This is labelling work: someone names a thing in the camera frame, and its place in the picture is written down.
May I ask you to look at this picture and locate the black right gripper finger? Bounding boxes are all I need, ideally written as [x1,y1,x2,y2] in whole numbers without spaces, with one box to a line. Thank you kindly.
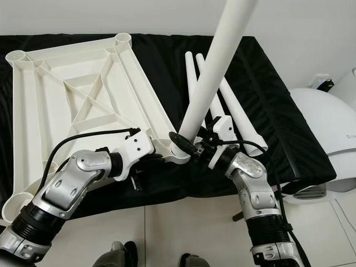
[170,131,196,147]

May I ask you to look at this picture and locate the grey robot foot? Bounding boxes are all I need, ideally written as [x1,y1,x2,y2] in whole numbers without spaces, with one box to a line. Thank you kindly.
[96,241,141,267]
[180,253,212,267]

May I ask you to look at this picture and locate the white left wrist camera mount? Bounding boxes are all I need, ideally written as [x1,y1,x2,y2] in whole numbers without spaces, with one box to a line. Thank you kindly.
[120,131,155,167]

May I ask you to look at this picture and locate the grey robot left foot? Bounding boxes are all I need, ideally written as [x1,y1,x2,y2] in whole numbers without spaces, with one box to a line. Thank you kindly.
[96,241,141,267]

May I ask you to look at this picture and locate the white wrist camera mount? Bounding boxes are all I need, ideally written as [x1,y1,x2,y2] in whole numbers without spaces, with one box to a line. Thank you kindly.
[206,116,239,167]
[120,131,155,167]

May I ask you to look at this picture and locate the grey robot right foot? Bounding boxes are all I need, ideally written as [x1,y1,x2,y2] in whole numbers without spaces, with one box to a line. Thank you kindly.
[180,253,212,267]

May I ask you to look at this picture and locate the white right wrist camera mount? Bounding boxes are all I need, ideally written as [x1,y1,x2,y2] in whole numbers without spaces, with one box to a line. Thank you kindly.
[206,116,239,167]

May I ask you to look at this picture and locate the white plastic children table top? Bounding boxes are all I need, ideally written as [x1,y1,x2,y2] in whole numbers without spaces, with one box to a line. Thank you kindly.
[2,32,192,223]

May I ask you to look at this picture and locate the black cloth table cover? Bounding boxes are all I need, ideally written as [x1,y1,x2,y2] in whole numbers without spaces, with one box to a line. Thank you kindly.
[0,34,339,217]

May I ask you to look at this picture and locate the wall socket with black plug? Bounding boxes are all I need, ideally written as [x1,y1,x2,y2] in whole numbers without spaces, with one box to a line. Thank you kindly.
[311,74,335,92]

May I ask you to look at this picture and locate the white dome appliance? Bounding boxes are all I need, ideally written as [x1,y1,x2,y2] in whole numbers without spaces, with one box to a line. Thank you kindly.
[281,86,356,201]

